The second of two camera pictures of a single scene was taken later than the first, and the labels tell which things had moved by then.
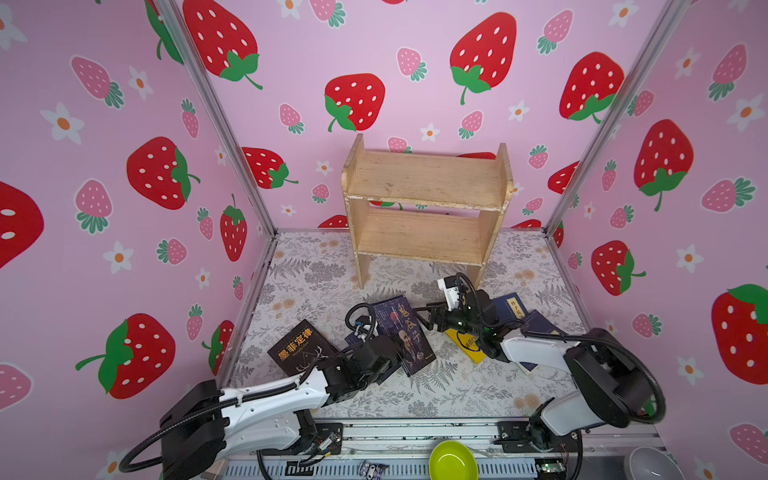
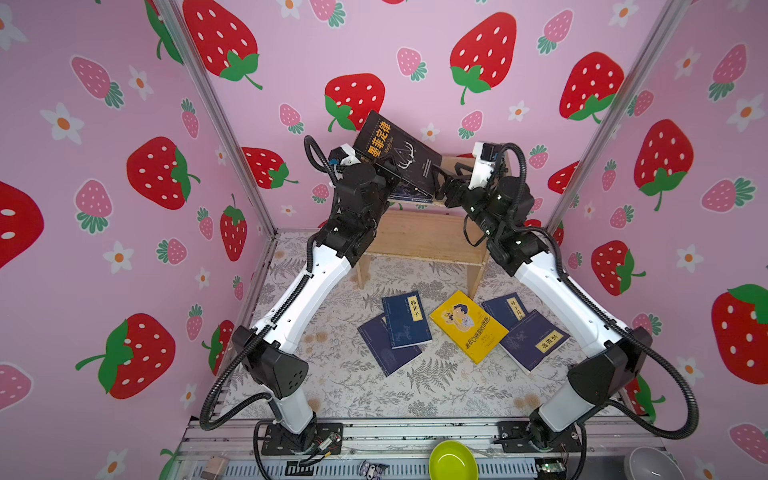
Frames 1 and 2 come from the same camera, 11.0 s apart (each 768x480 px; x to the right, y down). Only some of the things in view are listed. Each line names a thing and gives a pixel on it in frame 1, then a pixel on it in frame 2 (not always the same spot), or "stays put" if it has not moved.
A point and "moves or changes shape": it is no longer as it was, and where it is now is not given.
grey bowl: x=651 y=463 stays put
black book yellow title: x=300 y=348 moves or changes shape
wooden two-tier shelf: x=425 y=207 stays put
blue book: x=509 y=307 stays put
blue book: x=353 y=337 -> x=377 y=337
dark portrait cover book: x=397 y=320 -> x=401 y=191
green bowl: x=452 y=460 stays put
